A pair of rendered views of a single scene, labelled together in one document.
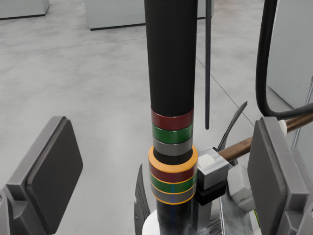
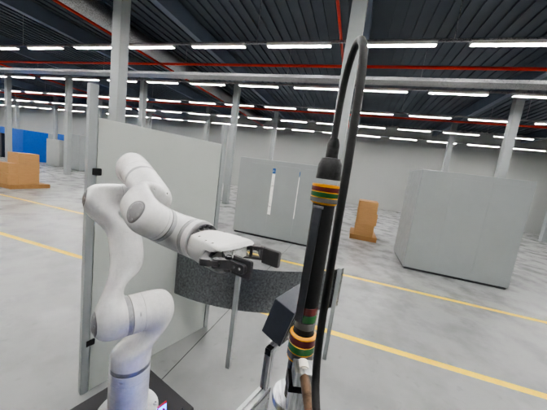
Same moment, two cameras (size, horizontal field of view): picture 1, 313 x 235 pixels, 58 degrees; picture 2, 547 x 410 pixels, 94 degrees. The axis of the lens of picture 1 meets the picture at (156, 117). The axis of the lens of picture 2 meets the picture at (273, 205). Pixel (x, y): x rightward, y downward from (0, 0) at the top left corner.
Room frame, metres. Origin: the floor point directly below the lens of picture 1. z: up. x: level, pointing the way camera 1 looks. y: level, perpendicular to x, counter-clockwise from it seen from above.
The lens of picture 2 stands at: (0.29, -0.39, 1.82)
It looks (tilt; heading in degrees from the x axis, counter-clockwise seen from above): 8 degrees down; 116
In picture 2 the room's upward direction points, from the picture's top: 8 degrees clockwise
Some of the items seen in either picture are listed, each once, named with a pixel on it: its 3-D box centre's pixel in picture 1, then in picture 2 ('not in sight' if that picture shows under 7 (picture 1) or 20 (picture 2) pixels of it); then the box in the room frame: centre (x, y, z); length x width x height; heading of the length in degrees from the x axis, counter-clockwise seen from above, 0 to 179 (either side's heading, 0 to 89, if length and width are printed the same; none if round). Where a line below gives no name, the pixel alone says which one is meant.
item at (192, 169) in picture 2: not in sight; (164, 238); (-1.49, 1.15, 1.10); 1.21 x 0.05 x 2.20; 83
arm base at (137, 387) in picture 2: not in sight; (129, 388); (-0.40, 0.11, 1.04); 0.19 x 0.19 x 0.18
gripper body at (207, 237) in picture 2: not in sight; (218, 247); (-0.02, 0.01, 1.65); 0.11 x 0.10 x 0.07; 173
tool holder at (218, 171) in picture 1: (181, 205); (297, 379); (0.19, -0.02, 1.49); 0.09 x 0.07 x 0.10; 118
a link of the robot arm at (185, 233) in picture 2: not in sight; (199, 239); (-0.08, 0.02, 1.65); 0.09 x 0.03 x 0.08; 83
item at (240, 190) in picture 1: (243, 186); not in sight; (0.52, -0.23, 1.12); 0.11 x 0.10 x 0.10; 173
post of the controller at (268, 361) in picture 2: not in sight; (267, 367); (-0.11, 0.56, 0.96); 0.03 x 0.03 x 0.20; 83
